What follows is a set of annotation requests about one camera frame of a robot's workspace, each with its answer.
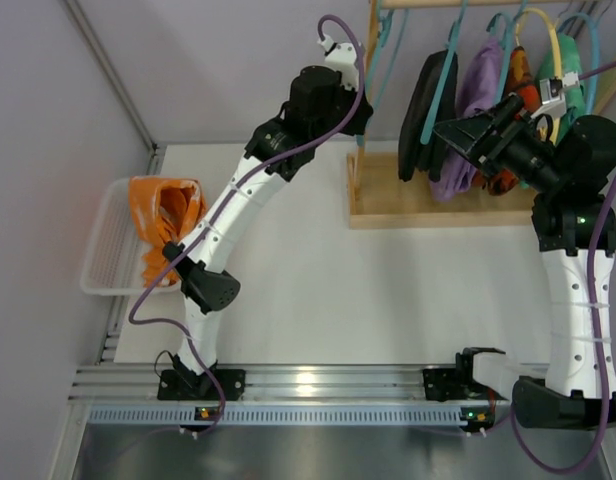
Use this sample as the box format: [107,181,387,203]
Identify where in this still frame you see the black trousers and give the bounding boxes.
[398,49,458,182]

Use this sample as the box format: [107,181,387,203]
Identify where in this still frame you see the teal hanger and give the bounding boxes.
[486,0,528,104]
[420,0,468,145]
[356,0,412,149]

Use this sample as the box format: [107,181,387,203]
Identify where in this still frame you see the orange white trousers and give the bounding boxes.
[128,176,207,287]

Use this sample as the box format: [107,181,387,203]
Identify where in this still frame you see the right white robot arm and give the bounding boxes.
[433,94,616,430]

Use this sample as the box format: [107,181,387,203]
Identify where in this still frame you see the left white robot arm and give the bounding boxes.
[158,66,373,400]

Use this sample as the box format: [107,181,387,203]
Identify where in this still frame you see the purple trousers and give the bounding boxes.
[430,36,503,202]

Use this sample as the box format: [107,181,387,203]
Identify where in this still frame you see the orange red patterned trousers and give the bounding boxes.
[486,46,541,196]

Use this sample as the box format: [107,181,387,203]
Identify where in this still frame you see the green trousers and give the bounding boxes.
[536,33,587,143]

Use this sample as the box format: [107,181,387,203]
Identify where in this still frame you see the yellow hanger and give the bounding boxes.
[513,4,563,79]

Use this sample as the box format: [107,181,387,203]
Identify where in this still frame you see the blue hanger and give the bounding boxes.
[557,12,600,115]

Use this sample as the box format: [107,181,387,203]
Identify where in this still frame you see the wooden clothes rack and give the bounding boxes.
[346,0,616,231]

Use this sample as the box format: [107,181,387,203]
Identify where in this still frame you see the white plastic basket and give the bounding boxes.
[79,175,199,299]

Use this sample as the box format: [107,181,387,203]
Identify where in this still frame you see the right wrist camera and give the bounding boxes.
[532,71,580,121]

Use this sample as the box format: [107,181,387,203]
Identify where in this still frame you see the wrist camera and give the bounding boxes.
[317,34,363,90]
[532,71,580,121]

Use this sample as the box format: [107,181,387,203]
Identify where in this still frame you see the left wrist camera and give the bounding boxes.
[317,34,363,90]

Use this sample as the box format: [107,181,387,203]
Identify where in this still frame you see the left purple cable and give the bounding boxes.
[127,14,365,436]

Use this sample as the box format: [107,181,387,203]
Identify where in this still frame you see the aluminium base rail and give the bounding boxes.
[67,363,614,402]

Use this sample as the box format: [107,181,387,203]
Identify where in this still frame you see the grey slotted cable duct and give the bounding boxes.
[88,405,485,427]

